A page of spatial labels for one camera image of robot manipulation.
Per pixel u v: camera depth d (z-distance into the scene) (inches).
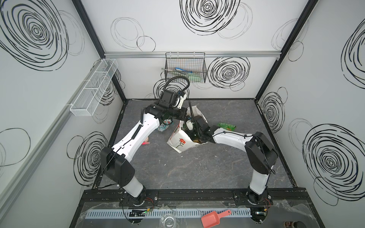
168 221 27.3
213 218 26.8
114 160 16.4
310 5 28.3
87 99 29.1
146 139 37.2
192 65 37.9
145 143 36.9
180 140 29.8
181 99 27.8
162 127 39.0
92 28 31.5
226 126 37.9
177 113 26.3
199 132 27.9
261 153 19.0
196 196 29.7
